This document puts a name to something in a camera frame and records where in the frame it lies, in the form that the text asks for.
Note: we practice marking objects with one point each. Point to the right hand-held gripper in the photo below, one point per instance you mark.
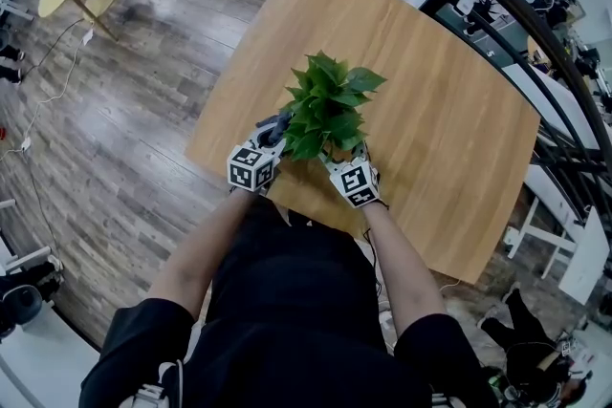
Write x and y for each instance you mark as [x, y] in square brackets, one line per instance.
[356, 181]

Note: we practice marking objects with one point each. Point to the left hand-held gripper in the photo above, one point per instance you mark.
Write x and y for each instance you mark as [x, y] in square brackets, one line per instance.
[246, 169]

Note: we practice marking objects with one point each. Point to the dark blue cloth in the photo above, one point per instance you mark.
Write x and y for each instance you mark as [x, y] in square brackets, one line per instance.
[279, 122]

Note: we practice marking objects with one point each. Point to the green potted plant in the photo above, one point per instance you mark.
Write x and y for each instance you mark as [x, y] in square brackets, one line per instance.
[330, 110]

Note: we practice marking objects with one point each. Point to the person's right forearm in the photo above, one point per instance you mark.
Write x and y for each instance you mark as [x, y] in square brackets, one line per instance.
[406, 272]

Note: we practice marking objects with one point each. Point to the person's left forearm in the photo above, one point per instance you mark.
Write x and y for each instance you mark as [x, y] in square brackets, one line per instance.
[201, 253]

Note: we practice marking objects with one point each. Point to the person's black shirt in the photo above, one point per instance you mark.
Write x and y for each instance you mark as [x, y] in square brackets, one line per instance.
[291, 315]

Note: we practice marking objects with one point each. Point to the white paper tag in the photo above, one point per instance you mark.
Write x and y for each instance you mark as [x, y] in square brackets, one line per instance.
[87, 36]

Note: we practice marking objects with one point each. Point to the small white power adapter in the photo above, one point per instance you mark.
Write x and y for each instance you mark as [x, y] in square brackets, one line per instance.
[26, 143]

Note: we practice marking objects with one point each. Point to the white desk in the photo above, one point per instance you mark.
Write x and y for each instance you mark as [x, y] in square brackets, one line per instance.
[585, 263]

